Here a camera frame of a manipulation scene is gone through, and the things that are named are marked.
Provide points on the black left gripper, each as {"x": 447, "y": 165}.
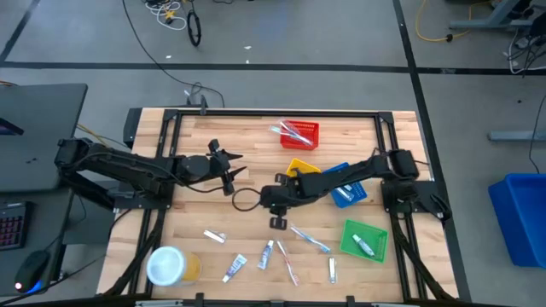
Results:
{"x": 217, "y": 166}

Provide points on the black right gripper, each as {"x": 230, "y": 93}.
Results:
{"x": 279, "y": 196}

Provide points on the blue toothbrush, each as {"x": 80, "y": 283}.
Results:
{"x": 298, "y": 137}
{"x": 310, "y": 239}

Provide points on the teal toothbrush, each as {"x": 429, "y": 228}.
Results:
{"x": 286, "y": 127}

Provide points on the red toothbrush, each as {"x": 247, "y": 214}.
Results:
{"x": 288, "y": 264}

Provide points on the white toothpaste tube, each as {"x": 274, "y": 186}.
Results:
{"x": 363, "y": 245}

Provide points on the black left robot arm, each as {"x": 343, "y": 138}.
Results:
{"x": 128, "y": 164}

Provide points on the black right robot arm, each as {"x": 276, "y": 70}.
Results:
{"x": 341, "y": 177}

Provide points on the yellow plastic basket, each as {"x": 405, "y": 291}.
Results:
{"x": 298, "y": 165}

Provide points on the red plastic basket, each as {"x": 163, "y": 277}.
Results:
{"x": 313, "y": 128}

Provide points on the blue plastic basket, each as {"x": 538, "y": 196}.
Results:
{"x": 360, "y": 194}

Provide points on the green plastic basket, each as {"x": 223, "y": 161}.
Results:
{"x": 375, "y": 232}

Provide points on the yellow cup with white lid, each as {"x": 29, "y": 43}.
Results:
{"x": 166, "y": 266}

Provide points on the black computer mouse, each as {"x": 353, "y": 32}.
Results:
{"x": 32, "y": 270}

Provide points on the black keyboard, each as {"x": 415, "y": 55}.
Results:
{"x": 13, "y": 226}

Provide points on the large blue plastic bin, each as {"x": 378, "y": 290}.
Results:
{"x": 522, "y": 217}

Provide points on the grey floor bar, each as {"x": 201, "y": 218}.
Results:
{"x": 516, "y": 135}

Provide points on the grey desk leg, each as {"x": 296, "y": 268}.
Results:
{"x": 490, "y": 21}

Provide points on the black aluminium table frame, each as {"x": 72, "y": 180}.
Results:
{"x": 277, "y": 113}

